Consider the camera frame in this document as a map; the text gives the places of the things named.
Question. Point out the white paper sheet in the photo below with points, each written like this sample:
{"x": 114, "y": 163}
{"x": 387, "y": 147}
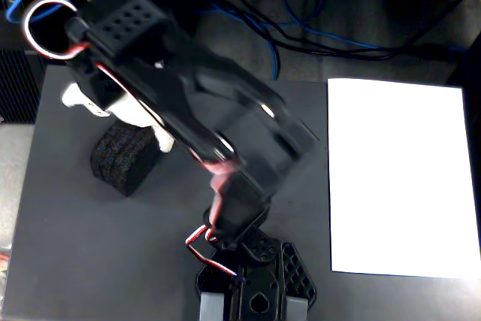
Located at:
{"x": 394, "y": 178}

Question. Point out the black vented box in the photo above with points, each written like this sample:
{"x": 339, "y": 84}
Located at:
{"x": 17, "y": 88}

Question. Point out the black foam cube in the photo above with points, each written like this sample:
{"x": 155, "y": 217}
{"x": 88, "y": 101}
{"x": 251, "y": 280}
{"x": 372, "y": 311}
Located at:
{"x": 120, "y": 163}

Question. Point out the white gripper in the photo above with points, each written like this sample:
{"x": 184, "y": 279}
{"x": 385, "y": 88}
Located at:
{"x": 132, "y": 113}

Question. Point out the black mat board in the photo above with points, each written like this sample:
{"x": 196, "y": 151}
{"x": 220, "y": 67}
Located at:
{"x": 112, "y": 253}

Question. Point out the gray base clamp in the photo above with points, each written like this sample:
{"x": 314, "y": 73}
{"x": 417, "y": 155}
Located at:
{"x": 297, "y": 309}
{"x": 212, "y": 307}

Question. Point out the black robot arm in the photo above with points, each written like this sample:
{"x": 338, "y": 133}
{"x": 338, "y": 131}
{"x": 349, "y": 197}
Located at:
{"x": 180, "y": 84}

